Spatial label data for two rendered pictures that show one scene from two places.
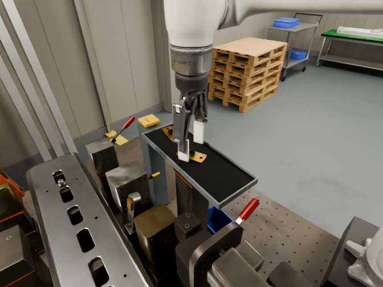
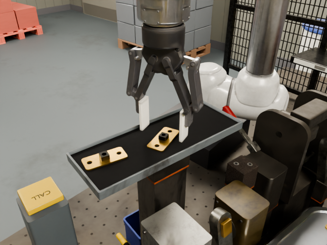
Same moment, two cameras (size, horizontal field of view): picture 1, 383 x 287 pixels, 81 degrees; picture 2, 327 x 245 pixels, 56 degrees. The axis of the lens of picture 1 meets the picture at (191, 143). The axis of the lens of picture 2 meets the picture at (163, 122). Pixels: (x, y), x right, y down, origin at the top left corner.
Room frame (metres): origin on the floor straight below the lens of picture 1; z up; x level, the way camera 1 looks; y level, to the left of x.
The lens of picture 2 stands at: (0.51, 0.53, 1.54)
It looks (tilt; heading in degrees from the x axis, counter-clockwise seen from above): 32 degrees down; 270
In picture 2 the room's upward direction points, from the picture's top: straight up
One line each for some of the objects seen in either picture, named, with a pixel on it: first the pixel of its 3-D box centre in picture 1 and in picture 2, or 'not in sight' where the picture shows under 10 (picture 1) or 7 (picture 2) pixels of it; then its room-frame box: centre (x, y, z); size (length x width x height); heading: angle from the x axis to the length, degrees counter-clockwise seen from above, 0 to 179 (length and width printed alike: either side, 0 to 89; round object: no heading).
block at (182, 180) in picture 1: (192, 206); (161, 214); (0.51, 0.00, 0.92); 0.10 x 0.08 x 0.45; 38
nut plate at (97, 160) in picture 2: (171, 132); (104, 156); (0.62, 0.07, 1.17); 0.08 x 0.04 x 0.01; 29
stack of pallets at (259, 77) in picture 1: (245, 72); not in sight; (3.57, -0.87, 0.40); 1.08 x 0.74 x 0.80; 137
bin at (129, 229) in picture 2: (215, 225); (146, 229); (0.56, -0.10, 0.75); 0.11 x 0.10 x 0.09; 38
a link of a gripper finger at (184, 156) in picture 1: (183, 149); (184, 124); (0.47, 0.02, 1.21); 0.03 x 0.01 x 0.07; 63
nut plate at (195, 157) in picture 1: (191, 154); (163, 137); (0.51, 0.00, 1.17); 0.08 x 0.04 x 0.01; 63
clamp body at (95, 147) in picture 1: (113, 177); not in sight; (0.70, 0.34, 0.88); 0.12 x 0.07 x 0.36; 128
